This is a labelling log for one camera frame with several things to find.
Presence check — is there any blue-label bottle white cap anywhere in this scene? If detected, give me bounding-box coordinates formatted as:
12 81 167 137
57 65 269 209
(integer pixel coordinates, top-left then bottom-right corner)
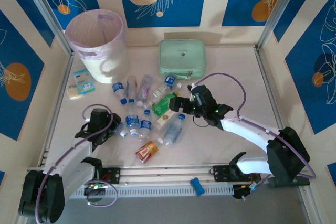
125 113 141 137
115 121 131 137
164 74 184 90

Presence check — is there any blue-label bottle blue cap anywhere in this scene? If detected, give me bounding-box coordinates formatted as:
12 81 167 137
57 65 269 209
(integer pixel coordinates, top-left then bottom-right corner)
138 109 153 141
111 81 127 105

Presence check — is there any square bottle beige label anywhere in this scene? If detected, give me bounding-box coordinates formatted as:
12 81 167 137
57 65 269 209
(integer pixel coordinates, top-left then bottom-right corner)
154 110 179 131

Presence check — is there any green bottle yellow cap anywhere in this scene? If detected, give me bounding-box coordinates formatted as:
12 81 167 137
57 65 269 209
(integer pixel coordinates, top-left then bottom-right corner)
151 90 180 116

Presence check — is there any clear bottle green white label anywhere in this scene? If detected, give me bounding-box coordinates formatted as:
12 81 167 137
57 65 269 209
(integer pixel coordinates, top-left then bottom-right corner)
146 83 170 105

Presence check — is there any clear bottle red blue label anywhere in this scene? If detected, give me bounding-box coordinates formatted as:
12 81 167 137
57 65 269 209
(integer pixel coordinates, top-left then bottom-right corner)
126 75 138 105

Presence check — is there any bottle orange red label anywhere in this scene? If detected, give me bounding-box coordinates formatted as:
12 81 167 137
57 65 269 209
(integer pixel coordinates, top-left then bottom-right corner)
135 137 164 164

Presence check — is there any white bin purple liner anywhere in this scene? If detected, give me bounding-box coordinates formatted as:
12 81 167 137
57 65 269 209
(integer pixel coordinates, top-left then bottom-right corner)
65 8 129 84

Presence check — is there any yellow sponge in wrapper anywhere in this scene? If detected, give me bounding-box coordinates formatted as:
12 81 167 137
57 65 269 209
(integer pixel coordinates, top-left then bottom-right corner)
66 83 84 101

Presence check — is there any blue white wipes packet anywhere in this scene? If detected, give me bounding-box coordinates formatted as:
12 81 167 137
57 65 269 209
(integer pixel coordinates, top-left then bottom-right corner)
72 68 96 95

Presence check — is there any mint green zip pouch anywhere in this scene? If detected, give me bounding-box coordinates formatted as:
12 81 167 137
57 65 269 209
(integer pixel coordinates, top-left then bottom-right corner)
158 39 207 80

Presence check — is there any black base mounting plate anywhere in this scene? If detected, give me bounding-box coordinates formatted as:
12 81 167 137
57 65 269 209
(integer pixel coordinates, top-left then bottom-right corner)
211 165 262 183
89 167 121 185

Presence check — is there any control circuit board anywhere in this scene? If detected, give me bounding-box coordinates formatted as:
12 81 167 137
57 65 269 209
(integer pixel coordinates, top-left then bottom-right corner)
83 181 109 196
232 183 259 200

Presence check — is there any small blue bone-shaped object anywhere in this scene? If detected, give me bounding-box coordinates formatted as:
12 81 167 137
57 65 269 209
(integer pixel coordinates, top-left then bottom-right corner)
189 178 205 196

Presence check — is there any flat black bar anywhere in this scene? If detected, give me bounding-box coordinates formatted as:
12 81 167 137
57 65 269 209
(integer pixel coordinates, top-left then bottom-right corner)
267 176 310 188

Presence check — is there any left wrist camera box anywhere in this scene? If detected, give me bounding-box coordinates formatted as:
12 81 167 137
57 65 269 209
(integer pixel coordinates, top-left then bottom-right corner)
111 113 124 133

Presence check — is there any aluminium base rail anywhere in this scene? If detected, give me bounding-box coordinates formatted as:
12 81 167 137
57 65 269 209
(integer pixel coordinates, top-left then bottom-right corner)
22 162 310 188

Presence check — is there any grey slotted cable duct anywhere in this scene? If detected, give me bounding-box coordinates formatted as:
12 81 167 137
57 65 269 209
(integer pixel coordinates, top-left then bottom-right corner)
62 184 234 200

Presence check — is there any aluminium frame post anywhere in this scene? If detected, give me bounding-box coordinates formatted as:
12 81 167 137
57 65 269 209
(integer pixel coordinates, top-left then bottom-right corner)
19 0 76 57
256 0 307 51

